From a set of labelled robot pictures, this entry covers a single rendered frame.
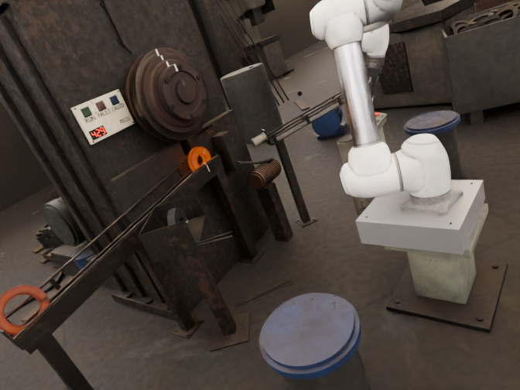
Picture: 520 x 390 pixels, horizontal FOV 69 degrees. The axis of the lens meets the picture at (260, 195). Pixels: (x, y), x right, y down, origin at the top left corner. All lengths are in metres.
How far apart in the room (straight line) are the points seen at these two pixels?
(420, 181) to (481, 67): 2.04
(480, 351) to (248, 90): 3.81
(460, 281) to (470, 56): 2.10
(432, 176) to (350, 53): 0.53
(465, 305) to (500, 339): 0.18
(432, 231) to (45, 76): 1.72
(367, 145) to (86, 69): 1.32
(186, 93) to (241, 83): 2.76
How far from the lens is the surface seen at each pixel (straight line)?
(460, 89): 3.47
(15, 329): 1.75
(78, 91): 1.97
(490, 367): 1.63
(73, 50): 2.01
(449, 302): 1.81
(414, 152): 1.48
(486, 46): 3.42
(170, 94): 1.95
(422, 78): 4.20
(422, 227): 1.48
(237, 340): 1.94
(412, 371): 1.62
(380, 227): 1.55
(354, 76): 1.46
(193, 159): 2.10
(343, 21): 1.46
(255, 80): 4.75
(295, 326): 1.24
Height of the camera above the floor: 1.27
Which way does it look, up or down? 23 degrees down
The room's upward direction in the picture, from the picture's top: 21 degrees counter-clockwise
